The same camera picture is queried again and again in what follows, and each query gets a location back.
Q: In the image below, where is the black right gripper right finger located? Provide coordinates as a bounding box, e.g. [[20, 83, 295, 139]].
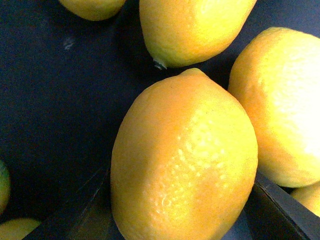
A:
[[226, 172, 320, 240]]

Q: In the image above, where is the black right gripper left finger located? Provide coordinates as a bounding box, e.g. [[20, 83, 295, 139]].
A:
[[24, 167, 123, 240]]

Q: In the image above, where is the yellow lemon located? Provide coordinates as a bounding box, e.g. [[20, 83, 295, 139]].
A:
[[139, 0, 256, 69], [228, 27, 320, 188], [110, 68, 258, 240]]

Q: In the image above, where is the yellow lemon top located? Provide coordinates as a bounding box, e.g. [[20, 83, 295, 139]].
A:
[[139, 0, 256, 69]]

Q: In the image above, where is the black fruit display shelf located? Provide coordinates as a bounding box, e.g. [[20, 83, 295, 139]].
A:
[[0, 0, 320, 240]]

